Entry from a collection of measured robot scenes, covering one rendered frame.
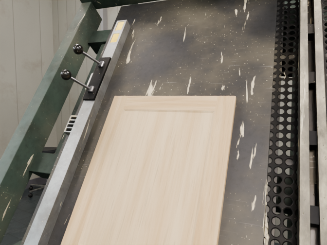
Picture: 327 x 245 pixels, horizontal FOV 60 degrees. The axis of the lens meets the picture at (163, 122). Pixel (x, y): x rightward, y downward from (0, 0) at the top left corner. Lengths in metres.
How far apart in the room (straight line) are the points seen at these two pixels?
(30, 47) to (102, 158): 3.80
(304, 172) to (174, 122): 0.40
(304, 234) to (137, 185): 0.44
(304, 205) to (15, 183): 0.93
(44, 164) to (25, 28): 3.63
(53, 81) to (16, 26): 3.36
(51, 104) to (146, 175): 0.57
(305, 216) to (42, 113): 0.96
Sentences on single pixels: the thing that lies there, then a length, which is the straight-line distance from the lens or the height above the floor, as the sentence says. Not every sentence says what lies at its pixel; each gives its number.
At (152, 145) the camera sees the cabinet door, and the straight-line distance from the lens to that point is 0.89.
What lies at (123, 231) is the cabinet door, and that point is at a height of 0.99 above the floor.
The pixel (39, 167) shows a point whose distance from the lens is 1.16.
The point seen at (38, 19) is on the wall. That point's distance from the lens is 4.80.
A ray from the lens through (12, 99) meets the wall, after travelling 4.44.
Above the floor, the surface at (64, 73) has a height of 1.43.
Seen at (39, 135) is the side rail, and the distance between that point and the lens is 1.21.
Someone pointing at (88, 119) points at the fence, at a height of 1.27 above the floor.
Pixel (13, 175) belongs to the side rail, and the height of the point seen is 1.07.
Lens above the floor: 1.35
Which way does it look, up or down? 5 degrees down
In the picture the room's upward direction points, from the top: straight up
